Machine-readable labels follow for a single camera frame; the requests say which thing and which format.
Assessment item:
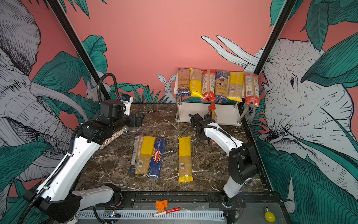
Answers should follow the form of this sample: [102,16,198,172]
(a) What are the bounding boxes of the red yellow narrow spaghetti bag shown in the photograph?
[208,101,217,120]

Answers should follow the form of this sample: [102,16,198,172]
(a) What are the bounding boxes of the yellow-end spaghetti bag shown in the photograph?
[189,68,203,98]

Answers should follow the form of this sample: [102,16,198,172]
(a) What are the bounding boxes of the yellow-top spaghetti bag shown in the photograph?
[227,72,244,102]

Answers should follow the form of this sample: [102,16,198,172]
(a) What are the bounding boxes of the blue-bottom spaghetti bag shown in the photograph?
[177,68,191,97]

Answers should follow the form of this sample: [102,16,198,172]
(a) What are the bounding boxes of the blue portrait spaghetti bag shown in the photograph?
[214,70,229,101]

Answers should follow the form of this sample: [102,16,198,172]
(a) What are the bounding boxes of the red double spaghetti bag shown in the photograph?
[245,73,260,107]

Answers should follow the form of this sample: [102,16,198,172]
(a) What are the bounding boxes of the blue Barilla spaghetti box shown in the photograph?
[147,138,167,179]

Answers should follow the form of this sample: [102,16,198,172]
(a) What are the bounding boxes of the plain yellow spaghetti bag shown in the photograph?
[178,136,193,183]

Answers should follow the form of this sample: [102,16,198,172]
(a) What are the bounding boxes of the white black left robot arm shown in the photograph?
[18,100,144,224]

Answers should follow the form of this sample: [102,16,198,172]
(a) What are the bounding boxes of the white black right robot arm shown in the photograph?
[189,113,260,207]

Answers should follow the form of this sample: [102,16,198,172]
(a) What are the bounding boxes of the white two-tier shelf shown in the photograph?
[174,73,259,127]

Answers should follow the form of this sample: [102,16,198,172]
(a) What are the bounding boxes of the glitter silver microphone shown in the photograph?
[99,127,129,150]

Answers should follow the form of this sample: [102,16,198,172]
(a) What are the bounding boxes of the yellow label spaghetti bag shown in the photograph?
[135,136,156,175]

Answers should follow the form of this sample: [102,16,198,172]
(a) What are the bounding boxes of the clear blue-end spaghetti bag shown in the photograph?
[129,133,145,175]

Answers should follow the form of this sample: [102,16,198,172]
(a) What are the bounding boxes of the orange plastic block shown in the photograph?
[155,200,168,212]

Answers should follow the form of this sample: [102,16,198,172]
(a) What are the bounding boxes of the red white marker pen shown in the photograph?
[153,207,181,217]

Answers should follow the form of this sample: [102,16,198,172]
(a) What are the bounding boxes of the yellow light bulb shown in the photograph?
[264,207,276,223]

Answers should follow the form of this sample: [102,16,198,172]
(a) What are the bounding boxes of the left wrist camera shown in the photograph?
[121,93,133,116]

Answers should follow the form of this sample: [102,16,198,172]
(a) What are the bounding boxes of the white perforated cable tray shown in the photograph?
[75,209,225,221]

